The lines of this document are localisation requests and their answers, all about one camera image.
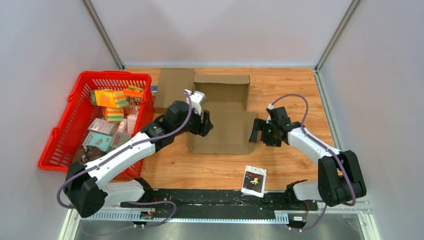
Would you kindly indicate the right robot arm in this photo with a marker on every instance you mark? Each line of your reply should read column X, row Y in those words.
column 339, row 177

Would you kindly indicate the cardboard box stack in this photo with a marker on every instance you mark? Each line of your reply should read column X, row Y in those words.
column 227, row 102

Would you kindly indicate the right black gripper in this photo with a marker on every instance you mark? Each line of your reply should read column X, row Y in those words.
column 260, row 124

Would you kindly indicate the teal packaged item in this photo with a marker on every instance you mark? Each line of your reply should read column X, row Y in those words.
column 98, row 140

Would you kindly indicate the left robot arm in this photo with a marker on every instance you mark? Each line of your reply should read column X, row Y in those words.
column 88, row 187

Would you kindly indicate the pink packaged item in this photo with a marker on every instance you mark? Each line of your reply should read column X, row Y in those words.
column 103, row 127

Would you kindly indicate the red plastic shopping basket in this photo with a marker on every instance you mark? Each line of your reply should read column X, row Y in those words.
column 67, row 137

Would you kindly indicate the orange snack packet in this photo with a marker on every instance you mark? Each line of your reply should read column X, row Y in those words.
column 134, row 95

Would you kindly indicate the orange sponge pack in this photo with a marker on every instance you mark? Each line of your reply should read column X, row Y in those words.
column 109, row 98

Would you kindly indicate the plastic bag with printed card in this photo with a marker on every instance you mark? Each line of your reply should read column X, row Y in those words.
column 254, row 181

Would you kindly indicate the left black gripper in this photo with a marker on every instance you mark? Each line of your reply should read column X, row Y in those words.
column 207, row 123

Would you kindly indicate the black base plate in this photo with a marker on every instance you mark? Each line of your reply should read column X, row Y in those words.
column 222, row 204

